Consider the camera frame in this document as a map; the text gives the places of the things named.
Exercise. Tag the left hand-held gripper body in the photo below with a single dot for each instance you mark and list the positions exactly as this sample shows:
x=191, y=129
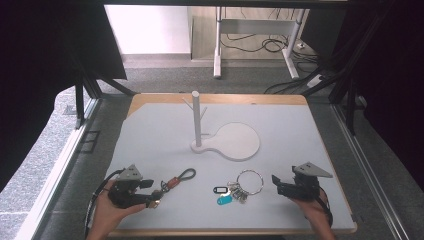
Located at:
x=124, y=195

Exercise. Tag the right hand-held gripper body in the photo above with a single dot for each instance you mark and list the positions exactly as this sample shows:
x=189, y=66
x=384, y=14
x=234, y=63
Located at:
x=305, y=186

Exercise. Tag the person's right hand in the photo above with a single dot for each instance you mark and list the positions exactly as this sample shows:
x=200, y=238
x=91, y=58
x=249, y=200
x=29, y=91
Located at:
x=311, y=210

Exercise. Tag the person's left hand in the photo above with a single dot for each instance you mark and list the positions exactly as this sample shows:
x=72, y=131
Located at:
x=106, y=213

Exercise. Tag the white table mat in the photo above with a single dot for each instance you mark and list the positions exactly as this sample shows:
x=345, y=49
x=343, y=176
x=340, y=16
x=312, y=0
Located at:
x=160, y=140

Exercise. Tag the blue key tag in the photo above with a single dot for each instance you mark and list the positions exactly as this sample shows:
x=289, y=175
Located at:
x=225, y=200

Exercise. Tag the black key tag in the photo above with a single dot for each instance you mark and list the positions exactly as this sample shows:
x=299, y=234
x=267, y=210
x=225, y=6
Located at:
x=220, y=190

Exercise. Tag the white power strip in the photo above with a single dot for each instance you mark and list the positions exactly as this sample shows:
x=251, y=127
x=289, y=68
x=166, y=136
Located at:
x=314, y=81

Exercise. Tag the black curtain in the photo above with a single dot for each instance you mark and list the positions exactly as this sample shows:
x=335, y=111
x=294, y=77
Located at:
x=40, y=66
x=393, y=83

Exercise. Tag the white key stand with post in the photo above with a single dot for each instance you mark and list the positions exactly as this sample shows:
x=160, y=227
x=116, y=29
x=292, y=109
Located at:
x=235, y=141

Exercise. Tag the black metal frame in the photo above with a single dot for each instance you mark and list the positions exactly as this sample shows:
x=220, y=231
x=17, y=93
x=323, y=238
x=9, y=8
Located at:
x=366, y=173

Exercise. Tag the aluminium floor rail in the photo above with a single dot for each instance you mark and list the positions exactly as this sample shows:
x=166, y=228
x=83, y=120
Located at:
x=56, y=173

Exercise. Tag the black metal frame strut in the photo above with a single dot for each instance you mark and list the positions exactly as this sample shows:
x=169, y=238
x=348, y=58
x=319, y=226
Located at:
x=80, y=100
x=350, y=100

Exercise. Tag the white wall panel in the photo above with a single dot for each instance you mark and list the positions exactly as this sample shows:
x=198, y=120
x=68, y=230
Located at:
x=148, y=30

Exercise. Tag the white metal desk frame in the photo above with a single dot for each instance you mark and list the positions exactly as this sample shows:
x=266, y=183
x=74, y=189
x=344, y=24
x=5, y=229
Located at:
x=256, y=26

